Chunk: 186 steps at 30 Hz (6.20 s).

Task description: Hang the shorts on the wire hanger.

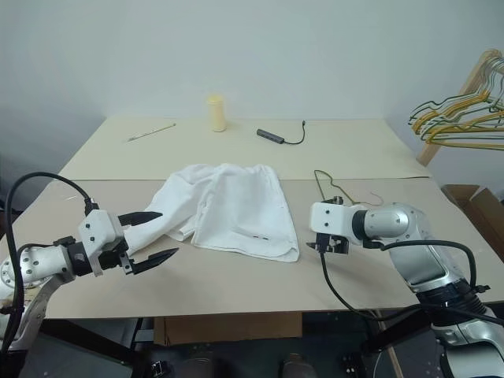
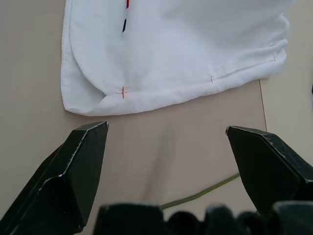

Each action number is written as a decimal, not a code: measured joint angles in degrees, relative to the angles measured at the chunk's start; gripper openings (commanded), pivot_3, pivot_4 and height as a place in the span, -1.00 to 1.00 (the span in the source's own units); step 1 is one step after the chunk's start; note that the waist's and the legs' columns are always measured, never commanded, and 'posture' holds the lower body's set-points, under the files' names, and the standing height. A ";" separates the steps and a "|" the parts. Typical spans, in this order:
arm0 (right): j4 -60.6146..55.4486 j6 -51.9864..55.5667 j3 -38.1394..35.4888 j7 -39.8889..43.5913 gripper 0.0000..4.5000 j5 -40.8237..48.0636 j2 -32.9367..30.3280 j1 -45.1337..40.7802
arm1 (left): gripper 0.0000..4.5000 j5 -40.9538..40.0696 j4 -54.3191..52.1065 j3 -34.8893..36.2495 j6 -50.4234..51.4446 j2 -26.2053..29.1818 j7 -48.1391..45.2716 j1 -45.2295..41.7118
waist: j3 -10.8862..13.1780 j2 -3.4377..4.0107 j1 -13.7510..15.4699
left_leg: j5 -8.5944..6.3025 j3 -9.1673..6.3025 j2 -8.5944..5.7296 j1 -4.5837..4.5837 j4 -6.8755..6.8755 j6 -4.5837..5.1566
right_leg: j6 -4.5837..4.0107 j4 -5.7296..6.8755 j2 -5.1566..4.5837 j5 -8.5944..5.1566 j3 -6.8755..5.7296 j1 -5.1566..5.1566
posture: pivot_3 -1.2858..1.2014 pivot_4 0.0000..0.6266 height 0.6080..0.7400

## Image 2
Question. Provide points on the white cloth garment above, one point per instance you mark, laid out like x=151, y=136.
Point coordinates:
x=171, y=51

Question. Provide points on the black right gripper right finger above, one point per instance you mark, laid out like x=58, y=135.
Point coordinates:
x=266, y=169

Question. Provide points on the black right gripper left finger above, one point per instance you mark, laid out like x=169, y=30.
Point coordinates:
x=61, y=178

